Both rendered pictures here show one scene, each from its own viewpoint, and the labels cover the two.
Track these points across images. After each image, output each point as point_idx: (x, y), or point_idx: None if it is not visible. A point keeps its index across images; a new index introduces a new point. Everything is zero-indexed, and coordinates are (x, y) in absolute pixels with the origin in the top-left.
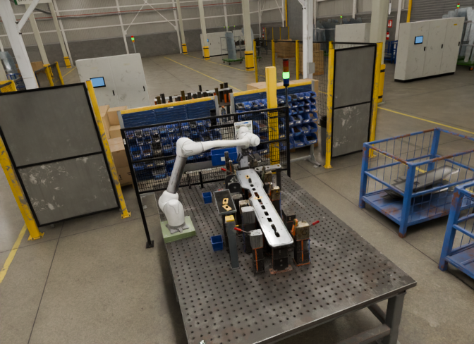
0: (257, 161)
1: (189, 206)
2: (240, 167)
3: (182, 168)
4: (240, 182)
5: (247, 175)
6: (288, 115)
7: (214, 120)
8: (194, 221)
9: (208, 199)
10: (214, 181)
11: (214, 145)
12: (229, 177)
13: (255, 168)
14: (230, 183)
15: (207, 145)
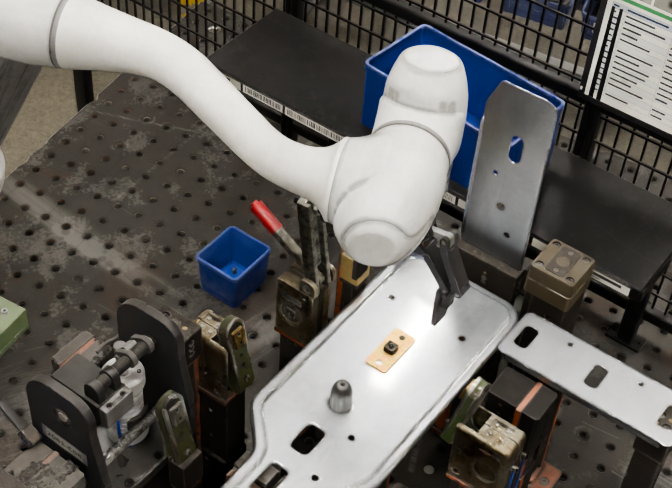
0: (574, 285)
1: (138, 244)
2: (474, 246)
3: (6, 76)
4: (290, 361)
5: (408, 335)
6: None
7: None
8: (24, 355)
9: (218, 282)
10: None
11: (148, 72)
12: (140, 318)
13: (531, 320)
14: (40, 378)
15: (94, 48)
